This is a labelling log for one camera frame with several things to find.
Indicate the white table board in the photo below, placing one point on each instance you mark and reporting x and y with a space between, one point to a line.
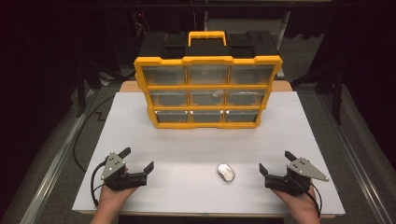
186 146

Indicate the aluminium floor rail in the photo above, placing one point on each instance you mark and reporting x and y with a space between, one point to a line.
361 174
53 177

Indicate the small silver oval packet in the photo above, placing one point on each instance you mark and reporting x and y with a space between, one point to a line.
226 173

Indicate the person's left hand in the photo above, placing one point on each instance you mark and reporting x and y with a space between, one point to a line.
113 196

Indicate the grid of clear drawers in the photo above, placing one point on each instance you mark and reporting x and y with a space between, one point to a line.
168 75

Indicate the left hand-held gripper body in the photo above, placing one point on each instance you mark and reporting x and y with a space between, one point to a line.
113 166

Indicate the person's right hand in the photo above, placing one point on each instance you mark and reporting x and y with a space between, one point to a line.
297 200

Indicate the dark metal stand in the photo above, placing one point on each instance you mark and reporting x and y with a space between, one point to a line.
337 99
81 93

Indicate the yellow black organizer cabinet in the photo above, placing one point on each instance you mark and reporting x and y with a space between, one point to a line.
205 46

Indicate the clear plastic storage drawer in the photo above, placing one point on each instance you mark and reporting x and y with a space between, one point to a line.
241 116

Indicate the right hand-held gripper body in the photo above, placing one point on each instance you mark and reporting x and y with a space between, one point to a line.
299 174

